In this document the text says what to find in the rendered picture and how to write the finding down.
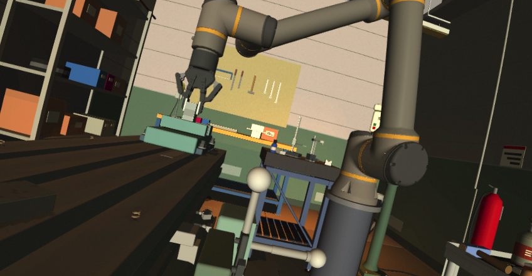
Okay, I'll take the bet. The blue box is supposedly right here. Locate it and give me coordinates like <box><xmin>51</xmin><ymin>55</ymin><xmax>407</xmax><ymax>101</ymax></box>
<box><xmin>65</xmin><ymin>61</ymin><xmax>108</xmax><ymax>88</ymax></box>

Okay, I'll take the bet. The teal machine vise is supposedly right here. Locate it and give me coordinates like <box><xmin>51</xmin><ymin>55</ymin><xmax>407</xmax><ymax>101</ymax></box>
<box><xmin>140</xmin><ymin>113</ymin><xmax>216</xmax><ymax>156</ymax></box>

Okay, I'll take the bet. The large orange box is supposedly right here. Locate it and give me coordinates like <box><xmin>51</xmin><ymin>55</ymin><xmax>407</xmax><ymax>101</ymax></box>
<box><xmin>0</xmin><ymin>87</ymin><xmax>41</xmax><ymax>138</ymax></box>

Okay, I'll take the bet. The white and orange box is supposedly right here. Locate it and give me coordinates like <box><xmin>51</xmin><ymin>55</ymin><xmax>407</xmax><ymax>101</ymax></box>
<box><xmin>247</xmin><ymin>124</ymin><xmax>279</xmax><ymax>139</ymax></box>

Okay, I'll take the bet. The orange and brown box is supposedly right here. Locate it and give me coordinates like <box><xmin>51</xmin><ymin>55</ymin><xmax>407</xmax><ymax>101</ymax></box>
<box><xmin>94</xmin><ymin>8</ymin><xmax>128</xmax><ymax>43</ymax></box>
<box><xmin>72</xmin><ymin>0</ymin><xmax>102</xmax><ymax>22</ymax></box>

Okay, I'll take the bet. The grey steel block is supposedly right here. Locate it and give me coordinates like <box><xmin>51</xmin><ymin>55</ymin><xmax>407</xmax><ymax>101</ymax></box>
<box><xmin>182</xmin><ymin>101</ymin><xmax>198</xmax><ymax>122</ymax></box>

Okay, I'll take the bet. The red and white sign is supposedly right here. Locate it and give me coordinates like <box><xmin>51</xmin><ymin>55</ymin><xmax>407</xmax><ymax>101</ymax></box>
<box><xmin>499</xmin><ymin>144</ymin><xmax>528</xmax><ymax>169</ymax></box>

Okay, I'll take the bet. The red fire extinguisher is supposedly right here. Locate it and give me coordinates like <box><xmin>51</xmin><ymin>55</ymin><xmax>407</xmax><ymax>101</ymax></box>
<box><xmin>469</xmin><ymin>186</ymin><xmax>504</xmax><ymax>251</ymax></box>

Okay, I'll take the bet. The small grey clamp lever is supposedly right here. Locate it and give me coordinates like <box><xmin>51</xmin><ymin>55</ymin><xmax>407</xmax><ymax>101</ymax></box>
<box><xmin>195</xmin><ymin>208</ymin><xmax>215</xmax><ymax>223</ymax></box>

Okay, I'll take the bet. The beige metal shelf unit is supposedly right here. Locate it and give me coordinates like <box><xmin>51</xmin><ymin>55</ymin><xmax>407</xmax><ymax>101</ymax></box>
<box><xmin>0</xmin><ymin>0</ymin><xmax>164</xmax><ymax>142</ymax></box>

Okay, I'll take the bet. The blue framed cart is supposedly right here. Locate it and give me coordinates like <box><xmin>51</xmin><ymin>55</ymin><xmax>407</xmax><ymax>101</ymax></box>
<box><xmin>211</xmin><ymin>147</ymin><xmax>343</xmax><ymax>251</ymax></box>

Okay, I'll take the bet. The green post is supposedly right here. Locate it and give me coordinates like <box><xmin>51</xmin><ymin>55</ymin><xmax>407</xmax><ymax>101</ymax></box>
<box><xmin>360</xmin><ymin>181</ymin><xmax>401</xmax><ymax>276</ymax></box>

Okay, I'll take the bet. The dark brown mill table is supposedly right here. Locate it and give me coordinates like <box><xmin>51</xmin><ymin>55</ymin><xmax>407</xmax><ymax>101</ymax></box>
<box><xmin>0</xmin><ymin>134</ymin><xmax>228</xmax><ymax>276</ymax></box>

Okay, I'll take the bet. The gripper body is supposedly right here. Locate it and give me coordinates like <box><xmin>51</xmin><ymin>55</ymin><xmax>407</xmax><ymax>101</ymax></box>
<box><xmin>184</xmin><ymin>47</ymin><xmax>221</xmax><ymax>93</ymax></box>

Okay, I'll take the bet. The short grey gauge stand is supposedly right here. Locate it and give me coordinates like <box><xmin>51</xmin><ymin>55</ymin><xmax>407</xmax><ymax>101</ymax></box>
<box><xmin>306</xmin><ymin>135</ymin><xmax>325</xmax><ymax>162</ymax></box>

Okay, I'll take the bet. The short white ball-ended lever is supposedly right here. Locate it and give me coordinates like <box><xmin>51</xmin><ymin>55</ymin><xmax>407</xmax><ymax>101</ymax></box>
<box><xmin>248</xmin><ymin>240</ymin><xmax>328</xmax><ymax>270</ymax></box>

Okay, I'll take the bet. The white control box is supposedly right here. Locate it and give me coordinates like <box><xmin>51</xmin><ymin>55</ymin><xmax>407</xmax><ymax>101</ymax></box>
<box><xmin>369</xmin><ymin>103</ymin><xmax>383</xmax><ymax>133</ymax></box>

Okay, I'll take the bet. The long white ball-ended lever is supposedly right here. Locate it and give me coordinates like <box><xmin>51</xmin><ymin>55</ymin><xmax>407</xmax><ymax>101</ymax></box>
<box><xmin>231</xmin><ymin>167</ymin><xmax>273</xmax><ymax>276</ymax></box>

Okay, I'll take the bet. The white wall pipe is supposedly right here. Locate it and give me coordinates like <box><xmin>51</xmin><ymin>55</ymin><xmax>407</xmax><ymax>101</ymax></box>
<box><xmin>460</xmin><ymin>0</ymin><xmax>518</xmax><ymax>246</ymax></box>

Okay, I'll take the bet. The dark red box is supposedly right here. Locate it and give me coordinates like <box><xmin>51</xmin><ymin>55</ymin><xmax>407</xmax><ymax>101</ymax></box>
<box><xmin>104</xmin><ymin>73</ymin><xmax>128</xmax><ymax>95</ymax></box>

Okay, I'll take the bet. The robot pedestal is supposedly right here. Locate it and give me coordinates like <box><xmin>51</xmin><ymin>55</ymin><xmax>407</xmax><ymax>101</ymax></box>
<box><xmin>311</xmin><ymin>190</ymin><xmax>384</xmax><ymax>276</ymax></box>

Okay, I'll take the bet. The orange wall shelf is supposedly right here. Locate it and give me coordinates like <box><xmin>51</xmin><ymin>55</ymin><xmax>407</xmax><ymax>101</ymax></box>
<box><xmin>210</xmin><ymin>124</ymin><xmax>292</xmax><ymax>152</ymax></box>

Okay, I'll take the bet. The small blue pad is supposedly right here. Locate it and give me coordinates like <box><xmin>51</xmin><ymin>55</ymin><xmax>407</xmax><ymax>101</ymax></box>
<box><xmin>464</xmin><ymin>244</ymin><xmax>492</xmax><ymax>256</ymax></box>

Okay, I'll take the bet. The tall grey height gauge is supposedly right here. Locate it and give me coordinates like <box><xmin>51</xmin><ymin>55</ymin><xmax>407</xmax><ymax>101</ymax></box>
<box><xmin>290</xmin><ymin>115</ymin><xmax>304</xmax><ymax>159</ymax></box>

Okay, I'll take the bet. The grey side table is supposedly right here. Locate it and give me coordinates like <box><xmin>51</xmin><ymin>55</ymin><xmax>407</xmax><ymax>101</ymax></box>
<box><xmin>440</xmin><ymin>240</ymin><xmax>532</xmax><ymax>276</ymax></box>

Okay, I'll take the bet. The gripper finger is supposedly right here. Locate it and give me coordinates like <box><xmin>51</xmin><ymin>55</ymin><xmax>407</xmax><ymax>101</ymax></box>
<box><xmin>198</xmin><ymin>78</ymin><xmax>223</xmax><ymax>114</ymax></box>
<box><xmin>174</xmin><ymin>72</ymin><xmax>194</xmax><ymax>103</ymax></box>

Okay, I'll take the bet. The yellow pegboard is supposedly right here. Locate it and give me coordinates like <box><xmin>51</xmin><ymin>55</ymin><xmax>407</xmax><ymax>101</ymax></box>
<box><xmin>206</xmin><ymin>45</ymin><xmax>302</xmax><ymax>129</ymax></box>

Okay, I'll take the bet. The brown wooden handle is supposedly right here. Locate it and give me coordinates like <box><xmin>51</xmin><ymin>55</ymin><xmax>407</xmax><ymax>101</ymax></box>
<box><xmin>459</xmin><ymin>244</ymin><xmax>515</xmax><ymax>275</ymax></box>

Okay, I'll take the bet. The white and red canister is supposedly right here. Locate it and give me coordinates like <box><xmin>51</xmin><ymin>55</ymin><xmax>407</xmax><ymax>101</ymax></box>
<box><xmin>510</xmin><ymin>222</ymin><xmax>532</xmax><ymax>267</ymax></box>

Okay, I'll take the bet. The white ceiling light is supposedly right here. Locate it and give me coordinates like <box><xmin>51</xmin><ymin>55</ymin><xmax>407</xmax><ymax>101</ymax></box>
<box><xmin>422</xmin><ymin>14</ymin><xmax>452</xmax><ymax>38</ymax></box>

